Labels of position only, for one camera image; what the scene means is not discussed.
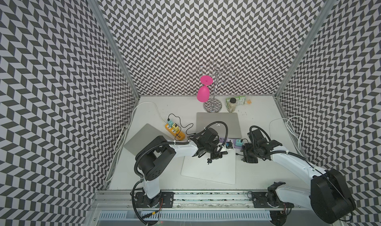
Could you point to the white closed laptop front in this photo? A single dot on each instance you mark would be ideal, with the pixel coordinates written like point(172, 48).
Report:
point(221, 170)

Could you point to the teal charger on orange strip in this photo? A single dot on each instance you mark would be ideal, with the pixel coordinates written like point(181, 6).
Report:
point(170, 122)

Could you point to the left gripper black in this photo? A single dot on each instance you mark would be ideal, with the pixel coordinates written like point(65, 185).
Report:
point(217, 155)

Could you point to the orange power strip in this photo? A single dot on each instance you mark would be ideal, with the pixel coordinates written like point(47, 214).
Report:
point(178, 135)

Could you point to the pink plastic wine glass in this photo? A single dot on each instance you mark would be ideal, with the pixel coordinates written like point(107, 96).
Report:
point(203, 93)

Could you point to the spice jar black lid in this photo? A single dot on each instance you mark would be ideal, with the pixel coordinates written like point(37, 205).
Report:
point(231, 106)

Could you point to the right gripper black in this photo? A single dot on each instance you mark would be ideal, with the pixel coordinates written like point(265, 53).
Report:
point(246, 158)

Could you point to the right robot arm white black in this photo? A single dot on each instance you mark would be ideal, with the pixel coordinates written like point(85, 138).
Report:
point(327, 193)

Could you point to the silver closed laptop left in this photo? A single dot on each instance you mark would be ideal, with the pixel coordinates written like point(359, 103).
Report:
point(141, 139)

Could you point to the chrome glass holder stand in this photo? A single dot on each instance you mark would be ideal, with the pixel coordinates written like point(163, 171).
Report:
point(216, 71)

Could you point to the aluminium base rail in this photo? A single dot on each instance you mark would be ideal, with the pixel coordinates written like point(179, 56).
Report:
point(182, 200)

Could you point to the teal charger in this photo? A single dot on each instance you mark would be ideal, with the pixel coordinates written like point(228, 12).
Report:
point(170, 122)
point(238, 142)

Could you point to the grey closed laptop centre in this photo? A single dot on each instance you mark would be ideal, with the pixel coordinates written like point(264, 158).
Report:
point(230, 119)

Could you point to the green snack packet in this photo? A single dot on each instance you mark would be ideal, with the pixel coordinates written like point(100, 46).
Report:
point(240, 100)

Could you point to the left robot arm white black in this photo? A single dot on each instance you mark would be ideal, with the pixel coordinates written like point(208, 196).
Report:
point(152, 160)

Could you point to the yellow charger on orange strip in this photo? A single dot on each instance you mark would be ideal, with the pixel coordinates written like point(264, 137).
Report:
point(175, 127)

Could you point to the purple power strip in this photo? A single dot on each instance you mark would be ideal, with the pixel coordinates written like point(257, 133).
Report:
point(231, 143)

